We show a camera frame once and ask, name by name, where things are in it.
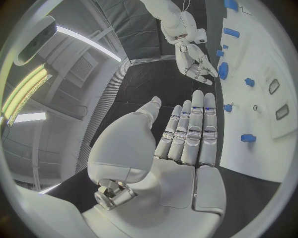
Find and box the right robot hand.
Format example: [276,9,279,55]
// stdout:
[174,42,220,86]

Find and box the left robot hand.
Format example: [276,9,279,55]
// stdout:
[80,90,227,238]

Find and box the white task board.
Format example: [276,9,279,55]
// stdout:
[217,0,298,184]

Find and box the blue long cylinder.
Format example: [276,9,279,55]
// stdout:
[223,27,240,39]

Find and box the blue block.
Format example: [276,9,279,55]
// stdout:
[223,0,238,10]

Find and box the blue short cylinder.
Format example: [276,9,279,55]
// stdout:
[240,134,257,143]

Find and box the dark oblong sensor housing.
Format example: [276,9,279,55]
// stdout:
[13,15,59,66]

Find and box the glowing light bar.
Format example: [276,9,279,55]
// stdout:
[0,64,54,125]

